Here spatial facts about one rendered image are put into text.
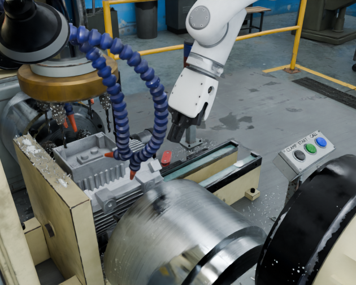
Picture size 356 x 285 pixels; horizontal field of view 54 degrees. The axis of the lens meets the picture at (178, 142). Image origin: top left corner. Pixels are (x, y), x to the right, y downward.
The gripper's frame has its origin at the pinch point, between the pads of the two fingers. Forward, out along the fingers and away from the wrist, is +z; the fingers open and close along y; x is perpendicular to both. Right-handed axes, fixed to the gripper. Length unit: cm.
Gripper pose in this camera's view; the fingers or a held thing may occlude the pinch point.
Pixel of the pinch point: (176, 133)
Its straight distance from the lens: 82.2
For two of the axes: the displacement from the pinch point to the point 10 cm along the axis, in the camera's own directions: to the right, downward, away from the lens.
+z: -3.8, 9.1, 1.7
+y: -6.4, -4.0, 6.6
